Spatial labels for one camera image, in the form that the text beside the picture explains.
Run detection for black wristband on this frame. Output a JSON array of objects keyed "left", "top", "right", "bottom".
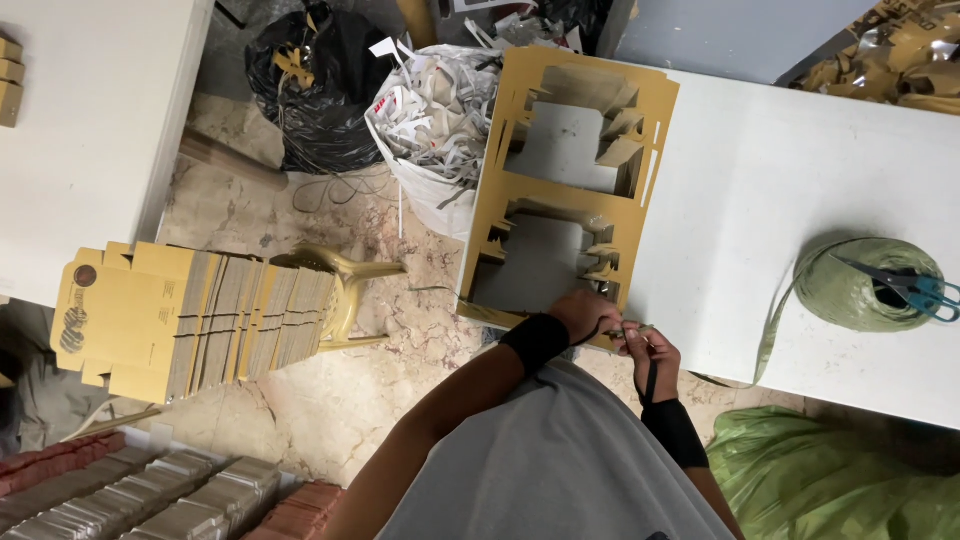
[
  {"left": 498, "top": 312, "right": 572, "bottom": 377},
  {"left": 640, "top": 397, "right": 711, "bottom": 471}
]

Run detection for person's right hand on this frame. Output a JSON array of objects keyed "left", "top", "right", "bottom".
[{"left": 618, "top": 322, "right": 683, "bottom": 407}]

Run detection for black garbage bag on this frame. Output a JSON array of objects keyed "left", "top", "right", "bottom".
[{"left": 244, "top": 2, "right": 396, "bottom": 176}]

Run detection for heap of loose paper scraps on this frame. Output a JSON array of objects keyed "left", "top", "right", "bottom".
[{"left": 450, "top": 0, "right": 639, "bottom": 55}]

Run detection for stack of yellow cut-out cardboard sheets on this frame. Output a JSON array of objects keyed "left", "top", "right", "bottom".
[{"left": 455, "top": 45, "right": 681, "bottom": 352}]

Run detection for green twine strand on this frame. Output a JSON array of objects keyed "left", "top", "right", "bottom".
[{"left": 576, "top": 321, "right": 660, "bottom": 406}]

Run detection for white bag of paper scraps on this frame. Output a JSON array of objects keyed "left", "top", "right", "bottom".
[{"left": 364, "top": 37, "right": 507, "bottom": 243}]

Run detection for rows of folded flat boxes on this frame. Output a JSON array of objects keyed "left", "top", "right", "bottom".
[{"left": 0, "top": 430, "right": 348, "bottom": 540}]

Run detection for teal-handled scissors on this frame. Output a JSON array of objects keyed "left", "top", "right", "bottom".
[{"left": 829, "top": 253, "right": 960, "bottom": 324}]

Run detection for heap of gold cardboard scraps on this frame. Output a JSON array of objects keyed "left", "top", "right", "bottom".
[{"left": 789, "top": 0, "right": 960, "bottom": 117}]

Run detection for stack of yellow flat boxes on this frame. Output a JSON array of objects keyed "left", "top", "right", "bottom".
[{"left": 49, "top": 240, "right": 338, "bottom": 407}]

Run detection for green twine roll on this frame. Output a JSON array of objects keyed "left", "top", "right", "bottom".
[{"left": 752, "top": 236, "right": 948, "bottom": 387}]

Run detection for dark grey sack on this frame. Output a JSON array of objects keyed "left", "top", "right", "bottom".
[{"left": 0, "top": 298, "right": 114, "bottom": 459}]

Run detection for person's left hand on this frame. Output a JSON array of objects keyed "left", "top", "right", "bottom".
[{"left": 547, "top": 288, "right": 624, "bottom": 347}]

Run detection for thin cable on floor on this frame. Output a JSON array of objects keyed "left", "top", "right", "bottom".
[{"left": 291, "top": 165, "right": 399, "bottom": 215}]

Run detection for stack of small cardboard boxes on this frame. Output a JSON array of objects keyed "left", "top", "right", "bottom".
[{"left": 0, "top": 33, "right": 27, "bottom": 129}]

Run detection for green plastic bag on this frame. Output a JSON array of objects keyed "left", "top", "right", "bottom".
[{"left": 706, "top": 405, "right": 960, "bottom": 540}]

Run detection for black right wristband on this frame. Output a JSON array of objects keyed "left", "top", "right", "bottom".
[{"left": 640, "top": 397, "right": 711, "bottom": 471}]

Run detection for black left wristband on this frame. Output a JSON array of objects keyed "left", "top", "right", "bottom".
[{"left": 498, "top": 312, "right": 572, "bottom": 377}]

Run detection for yellow plastic chair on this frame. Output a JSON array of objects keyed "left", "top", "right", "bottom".
[{"left": 271, "top": 242, "right": 410, "bottom": 355}]

